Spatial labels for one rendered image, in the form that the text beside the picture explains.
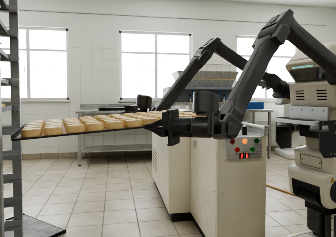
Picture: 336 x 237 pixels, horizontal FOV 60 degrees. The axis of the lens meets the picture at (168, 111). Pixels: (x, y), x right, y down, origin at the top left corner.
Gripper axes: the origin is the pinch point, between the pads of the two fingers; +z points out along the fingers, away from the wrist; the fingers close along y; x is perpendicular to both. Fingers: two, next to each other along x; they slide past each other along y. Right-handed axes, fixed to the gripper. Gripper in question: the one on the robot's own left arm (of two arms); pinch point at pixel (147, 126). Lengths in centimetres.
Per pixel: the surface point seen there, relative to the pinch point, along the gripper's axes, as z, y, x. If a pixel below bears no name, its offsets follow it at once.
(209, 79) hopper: 29, -22, 175
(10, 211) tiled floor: 211, 97, 112
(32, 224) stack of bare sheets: 165, 96, 97
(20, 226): 57, 39, 0
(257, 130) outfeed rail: -17, 16, 124
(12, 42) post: 56, -31, 1
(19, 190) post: 56, 25, 0
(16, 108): 56, -6, 1
